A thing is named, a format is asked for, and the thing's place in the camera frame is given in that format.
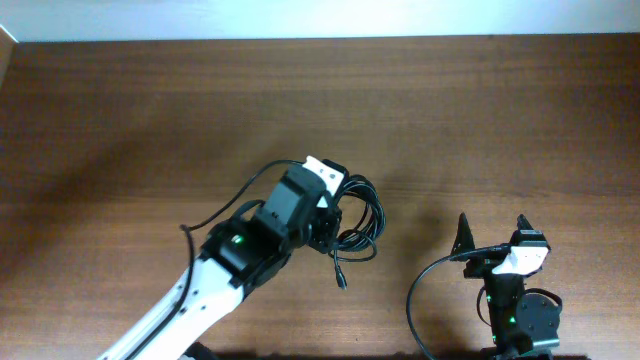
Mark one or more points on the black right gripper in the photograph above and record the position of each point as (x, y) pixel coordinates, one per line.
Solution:
(481, 265)

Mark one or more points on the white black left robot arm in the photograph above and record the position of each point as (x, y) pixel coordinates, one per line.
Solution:
(239, 255)

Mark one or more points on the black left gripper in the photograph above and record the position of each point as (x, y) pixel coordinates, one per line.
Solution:
(331, 221)

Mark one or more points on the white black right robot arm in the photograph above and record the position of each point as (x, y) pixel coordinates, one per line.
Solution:
(524, 322)

